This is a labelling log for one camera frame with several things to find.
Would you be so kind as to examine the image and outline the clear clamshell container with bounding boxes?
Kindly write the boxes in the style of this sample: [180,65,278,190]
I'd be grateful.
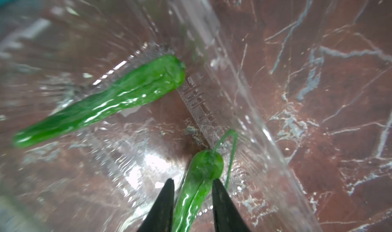
[1,0,321,232]

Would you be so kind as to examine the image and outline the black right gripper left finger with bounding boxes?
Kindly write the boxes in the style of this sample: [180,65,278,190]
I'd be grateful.
[138,178,175,232]

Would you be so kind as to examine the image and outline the small green pepper lying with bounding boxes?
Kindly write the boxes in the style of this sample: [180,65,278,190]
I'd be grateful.
[12,55,186,148]

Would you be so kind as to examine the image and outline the small green pepper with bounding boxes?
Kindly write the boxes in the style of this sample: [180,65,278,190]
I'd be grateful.
[171,129,238,232]
[12,55,186,148]

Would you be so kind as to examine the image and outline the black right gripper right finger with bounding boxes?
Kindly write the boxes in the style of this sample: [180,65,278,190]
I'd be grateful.
[212,179,250,232]

